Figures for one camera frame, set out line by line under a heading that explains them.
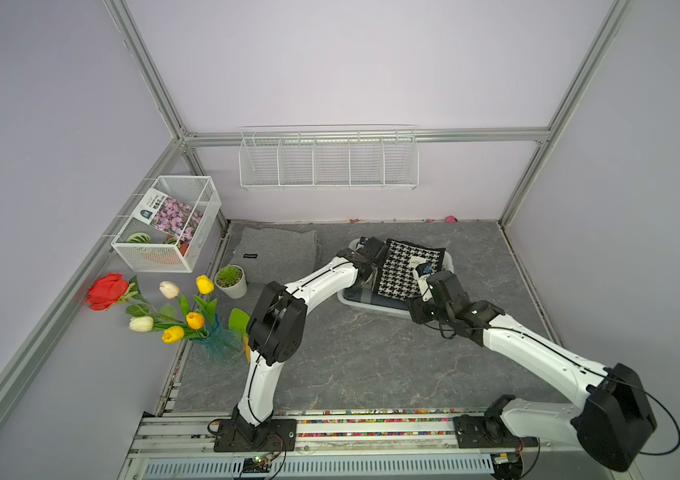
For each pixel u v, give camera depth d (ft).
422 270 2.43
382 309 2.82
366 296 2.91
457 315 2.00
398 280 2.97
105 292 1.95
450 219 4.07
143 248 2.34
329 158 3.27
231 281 3.08
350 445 2.38
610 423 1.29
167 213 2.46
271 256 3.46
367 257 2.42
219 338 2.49
